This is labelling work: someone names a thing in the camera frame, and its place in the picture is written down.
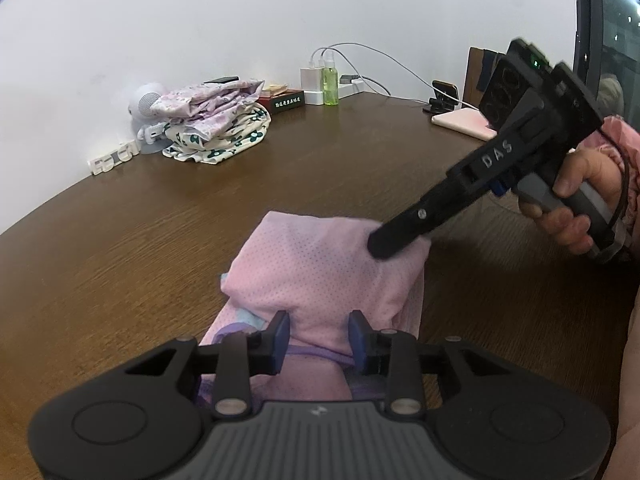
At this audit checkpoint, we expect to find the pink notebook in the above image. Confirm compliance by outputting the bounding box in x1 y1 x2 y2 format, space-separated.
431 108 499 142

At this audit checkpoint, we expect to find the black phone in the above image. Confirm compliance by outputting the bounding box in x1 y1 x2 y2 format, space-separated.
431 80 461 106

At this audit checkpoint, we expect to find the dark window frame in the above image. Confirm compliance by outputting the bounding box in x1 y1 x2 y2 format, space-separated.
572 0 640 126

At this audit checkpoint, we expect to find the white power strip with chargers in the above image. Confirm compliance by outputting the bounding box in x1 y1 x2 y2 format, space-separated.
312 42 391 96

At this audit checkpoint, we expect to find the grey charging cable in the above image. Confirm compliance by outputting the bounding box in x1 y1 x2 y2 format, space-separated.
345 47 488 111

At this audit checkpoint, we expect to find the brown wooden board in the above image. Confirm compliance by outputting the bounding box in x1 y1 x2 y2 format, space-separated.
462 46 507 106

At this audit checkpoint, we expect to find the person's right forearm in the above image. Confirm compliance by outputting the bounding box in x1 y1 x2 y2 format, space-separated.
575 115 640 251

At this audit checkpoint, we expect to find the white plastic desk ornament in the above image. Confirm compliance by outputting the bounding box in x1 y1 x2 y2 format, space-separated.
87 140 141 177

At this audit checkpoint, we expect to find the person's clothed body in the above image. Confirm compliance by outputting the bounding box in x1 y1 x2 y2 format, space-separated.
597 280 640 480

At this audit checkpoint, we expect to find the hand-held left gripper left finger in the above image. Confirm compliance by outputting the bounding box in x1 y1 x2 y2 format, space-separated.
125 310 292 420

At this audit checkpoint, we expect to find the white round desk fan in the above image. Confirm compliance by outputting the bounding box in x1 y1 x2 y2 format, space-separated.
126 82 173 155

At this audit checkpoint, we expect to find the green liquid bottle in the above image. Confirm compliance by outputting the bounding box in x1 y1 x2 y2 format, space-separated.
321 57 341 107

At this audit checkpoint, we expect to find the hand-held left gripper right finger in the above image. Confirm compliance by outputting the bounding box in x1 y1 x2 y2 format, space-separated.
348 310 507 420

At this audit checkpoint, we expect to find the white charger block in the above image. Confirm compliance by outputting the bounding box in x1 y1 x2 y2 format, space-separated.
300 66 326 95

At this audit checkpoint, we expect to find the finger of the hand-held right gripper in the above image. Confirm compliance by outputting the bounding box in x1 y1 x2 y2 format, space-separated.
367 174 477 261

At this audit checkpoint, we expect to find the dark red box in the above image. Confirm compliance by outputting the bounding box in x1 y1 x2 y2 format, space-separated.
257 89 307 109

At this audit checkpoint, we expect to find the cream green floral folded cloth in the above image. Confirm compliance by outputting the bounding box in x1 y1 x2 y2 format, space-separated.
162 102 272 166

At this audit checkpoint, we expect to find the person's right hand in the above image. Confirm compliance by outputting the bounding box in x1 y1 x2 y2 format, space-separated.
517 147 626 256

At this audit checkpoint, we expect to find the pink and blue mesh garment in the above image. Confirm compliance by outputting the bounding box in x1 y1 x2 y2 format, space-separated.
197 210 433 406

